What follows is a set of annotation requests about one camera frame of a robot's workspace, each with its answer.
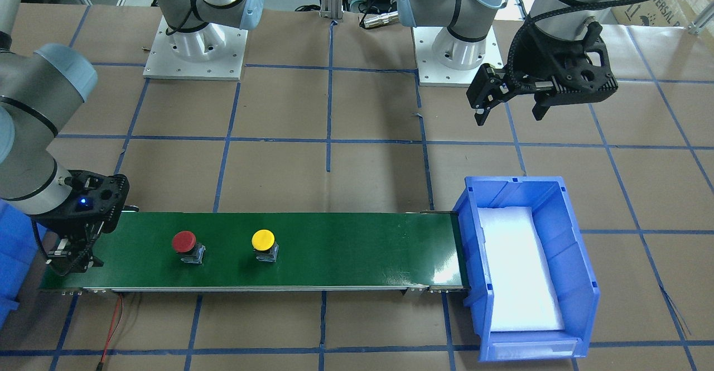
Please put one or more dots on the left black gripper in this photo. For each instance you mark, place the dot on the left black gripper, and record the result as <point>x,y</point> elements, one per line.
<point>536,60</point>

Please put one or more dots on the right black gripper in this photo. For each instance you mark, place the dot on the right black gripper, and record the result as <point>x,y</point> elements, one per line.
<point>62,219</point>

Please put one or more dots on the red push button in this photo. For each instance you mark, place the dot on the red push button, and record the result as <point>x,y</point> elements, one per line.
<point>186,245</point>

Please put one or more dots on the yellow push button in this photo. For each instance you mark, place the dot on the yellow push button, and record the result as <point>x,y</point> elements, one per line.
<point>265,246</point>

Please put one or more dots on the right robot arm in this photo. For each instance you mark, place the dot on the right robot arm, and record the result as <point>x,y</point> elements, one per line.
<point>41,92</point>

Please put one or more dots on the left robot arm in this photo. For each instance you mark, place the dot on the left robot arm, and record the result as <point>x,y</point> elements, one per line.
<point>471,20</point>

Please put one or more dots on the blue bin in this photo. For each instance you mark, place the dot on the blue bin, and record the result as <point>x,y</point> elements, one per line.
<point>570,267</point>
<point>18,249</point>

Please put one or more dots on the green conveyor belt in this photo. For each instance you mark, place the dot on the green conveyor belt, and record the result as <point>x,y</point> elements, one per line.
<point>317,251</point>

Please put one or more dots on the white foam pad bin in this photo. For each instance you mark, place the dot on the white foam pad bin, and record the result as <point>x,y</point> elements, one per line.
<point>524,298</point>

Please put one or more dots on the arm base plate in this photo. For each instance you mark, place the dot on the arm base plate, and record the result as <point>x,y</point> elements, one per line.
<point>214,53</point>
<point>445,61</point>

